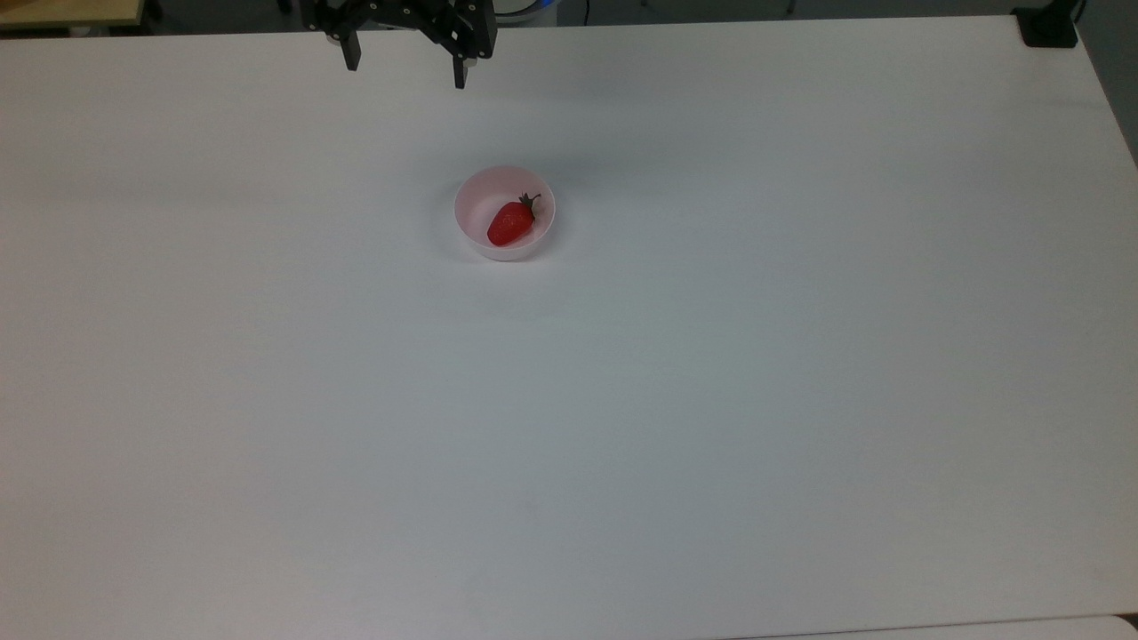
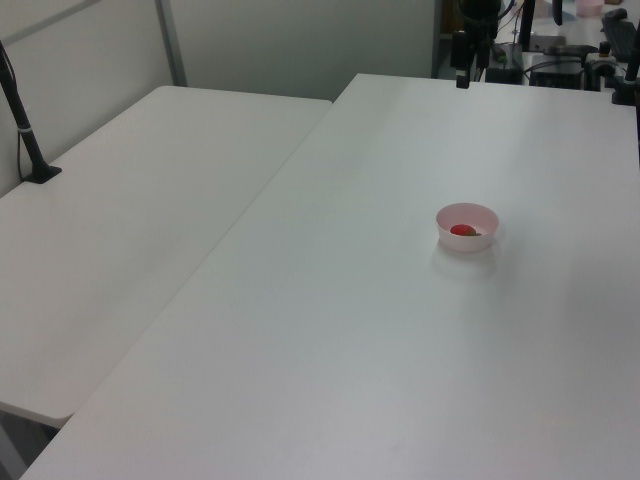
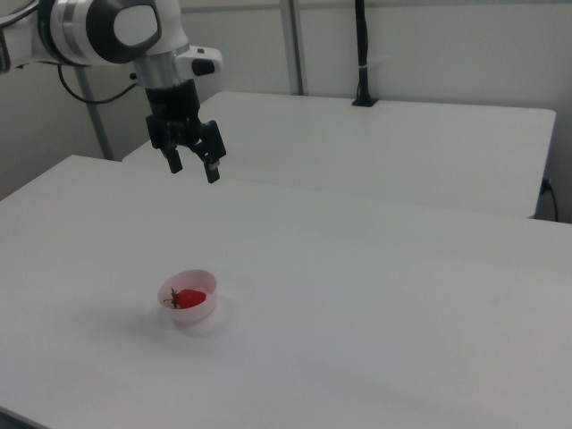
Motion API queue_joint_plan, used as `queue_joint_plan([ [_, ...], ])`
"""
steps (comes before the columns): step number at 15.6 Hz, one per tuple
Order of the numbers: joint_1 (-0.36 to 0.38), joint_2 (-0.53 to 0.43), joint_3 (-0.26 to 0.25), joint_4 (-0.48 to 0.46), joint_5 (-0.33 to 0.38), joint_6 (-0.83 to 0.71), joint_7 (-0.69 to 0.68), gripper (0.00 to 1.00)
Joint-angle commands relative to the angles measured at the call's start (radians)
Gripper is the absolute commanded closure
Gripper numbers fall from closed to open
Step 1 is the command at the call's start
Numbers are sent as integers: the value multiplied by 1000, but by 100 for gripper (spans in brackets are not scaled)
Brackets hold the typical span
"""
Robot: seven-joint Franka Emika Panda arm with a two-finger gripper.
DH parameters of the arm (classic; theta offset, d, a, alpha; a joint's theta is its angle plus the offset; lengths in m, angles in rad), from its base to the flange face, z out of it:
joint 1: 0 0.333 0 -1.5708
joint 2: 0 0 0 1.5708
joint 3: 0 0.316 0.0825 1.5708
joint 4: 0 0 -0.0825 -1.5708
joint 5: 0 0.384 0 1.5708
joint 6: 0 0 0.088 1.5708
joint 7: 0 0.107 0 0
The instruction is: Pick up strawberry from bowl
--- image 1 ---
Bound wooden table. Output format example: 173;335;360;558
0;0;146;31

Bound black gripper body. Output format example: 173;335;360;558
300;0;498;61

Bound red strawberry with green leaves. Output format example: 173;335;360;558
486;192;542;248

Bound pale pink plastic bowl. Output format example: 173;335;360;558
453;164;557;263

